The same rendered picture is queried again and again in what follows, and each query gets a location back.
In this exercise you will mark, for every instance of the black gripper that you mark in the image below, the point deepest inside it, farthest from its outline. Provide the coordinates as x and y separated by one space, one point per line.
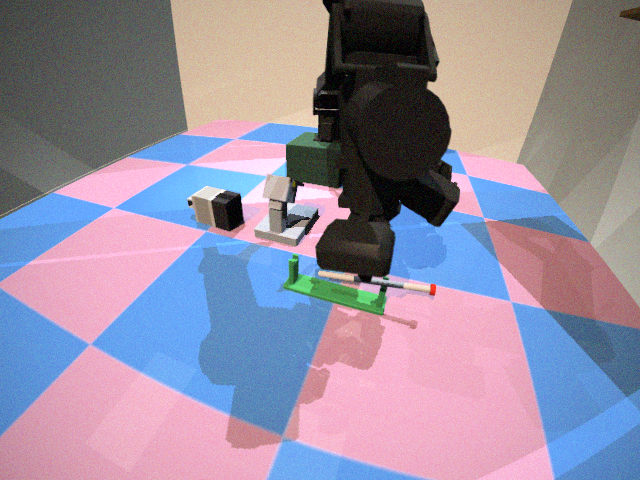
364 243

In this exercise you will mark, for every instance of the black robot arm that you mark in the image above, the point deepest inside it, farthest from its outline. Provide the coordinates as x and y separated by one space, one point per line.
401 129

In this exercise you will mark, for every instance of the long pin with red cap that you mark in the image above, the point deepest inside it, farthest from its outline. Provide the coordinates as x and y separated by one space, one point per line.
381 282

